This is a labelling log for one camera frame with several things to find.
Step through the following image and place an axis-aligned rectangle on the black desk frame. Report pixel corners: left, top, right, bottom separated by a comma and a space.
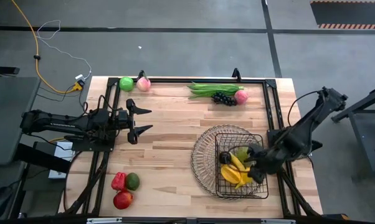
330, 83, 375, 181

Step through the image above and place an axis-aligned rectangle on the black hazard-striped floor mat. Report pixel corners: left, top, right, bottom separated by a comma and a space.
310, 0, 375, 30

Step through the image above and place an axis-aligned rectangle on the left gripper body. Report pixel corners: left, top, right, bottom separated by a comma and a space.
112, 98, 140, 146

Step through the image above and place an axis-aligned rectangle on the yellow banana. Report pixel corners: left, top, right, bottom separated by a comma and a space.
228, 151, 253, 190

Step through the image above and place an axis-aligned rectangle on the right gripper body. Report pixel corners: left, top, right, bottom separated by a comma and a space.
247, 142, 278, 185

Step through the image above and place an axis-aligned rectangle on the pink peach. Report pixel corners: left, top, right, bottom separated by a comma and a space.
135, 77, 151, 92
234, 89, 249, 106

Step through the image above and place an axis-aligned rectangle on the yellow extension cable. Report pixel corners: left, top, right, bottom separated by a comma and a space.
10, 0, 82, 94

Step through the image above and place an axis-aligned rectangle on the black grape bunch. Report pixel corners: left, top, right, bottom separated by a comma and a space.
211, 91, 238, 107

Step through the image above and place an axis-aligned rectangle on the green apple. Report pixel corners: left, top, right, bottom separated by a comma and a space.
118, 76, 135, 93

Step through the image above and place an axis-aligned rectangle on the grey desk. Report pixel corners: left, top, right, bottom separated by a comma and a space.
0, 76, 41, 166

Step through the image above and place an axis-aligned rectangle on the black aluminium table frame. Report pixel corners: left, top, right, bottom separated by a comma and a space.
58, 76, 324, 224

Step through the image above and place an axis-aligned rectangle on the dark green round fruit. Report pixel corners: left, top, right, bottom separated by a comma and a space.
219, 151, 232, 165

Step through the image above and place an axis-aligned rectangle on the yellow starfruit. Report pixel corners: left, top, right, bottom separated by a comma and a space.
220, 164, 242, 185

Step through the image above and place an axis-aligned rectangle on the black wire basket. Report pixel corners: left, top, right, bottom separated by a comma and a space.
214, 133, 269, 200

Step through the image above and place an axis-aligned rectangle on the red apple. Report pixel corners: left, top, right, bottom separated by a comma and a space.
113, 190, 135, 210

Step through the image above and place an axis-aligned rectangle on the silver metal bracket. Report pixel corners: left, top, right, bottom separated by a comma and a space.
86, 217, 123, 224
260, 218, 296, 224

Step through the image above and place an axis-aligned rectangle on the green pear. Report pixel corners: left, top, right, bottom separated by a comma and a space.
235, 146, 251, 162

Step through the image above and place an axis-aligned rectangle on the round woven placemat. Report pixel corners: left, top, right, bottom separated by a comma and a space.
190, 124, 268, 200

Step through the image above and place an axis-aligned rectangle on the green bean bunch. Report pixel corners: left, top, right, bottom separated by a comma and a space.
187, 82, 245, 100

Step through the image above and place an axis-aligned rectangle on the black flat bar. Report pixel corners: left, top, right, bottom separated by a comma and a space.
0, 66, 21, 76

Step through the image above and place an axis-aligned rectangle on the thin white cable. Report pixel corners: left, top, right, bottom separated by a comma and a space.
36, 19, 93, 80

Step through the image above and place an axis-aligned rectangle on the white box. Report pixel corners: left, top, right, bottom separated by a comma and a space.
49, 141, 75, 180

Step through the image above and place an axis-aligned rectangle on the black desk leg beam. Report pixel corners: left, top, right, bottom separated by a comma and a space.
14, 141, 72, 174

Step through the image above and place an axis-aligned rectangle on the red bell pepper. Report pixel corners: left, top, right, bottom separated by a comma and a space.
111, 171, 128, 191

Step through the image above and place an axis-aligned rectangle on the green avocado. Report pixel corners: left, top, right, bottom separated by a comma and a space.
125, 172, 141, 191

